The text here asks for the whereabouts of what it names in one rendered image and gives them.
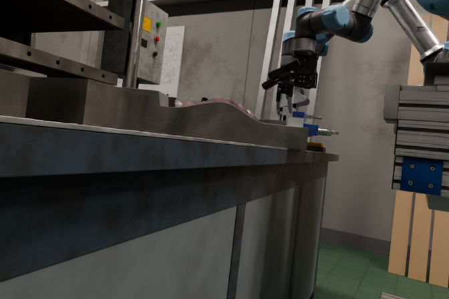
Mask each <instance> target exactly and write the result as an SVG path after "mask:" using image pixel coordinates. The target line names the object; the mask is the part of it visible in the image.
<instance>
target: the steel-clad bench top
mask: <svg viewBox="0 0 449 299"><path fill-rule="evenodd" d="M0 122H3V123H16V124H23V125H36V126H44V127H58V128H65V129H78V130H86V131H99V132H106V133H120V134H127V135H141V136H148V137H161V138H168V139H182V140H189V141H203V142H210V143H223V144H231V145H244V146H252V147H265V148H273V149H280V150H293V151H300V152H313V151H308V150H301V149H289V148H283V147H272V146H267V145H254V144H248V143H237V142H232V141H220V140H213V139H204V138H198V137H197V138H195V137H184V136H181V135H166V134H163V133H162V134H160V133H150V132H147V131H137V130H125V129H114V128H107V127H100V126H90V125H83V124H80V125H79V124H76V123H61V122H55V121H43V120H37V119H32V118H20V117H13V116H2V115H0ZM314 153H321V154H332V153H325V152H314ZM335 155H339V154H335Z"/></svg>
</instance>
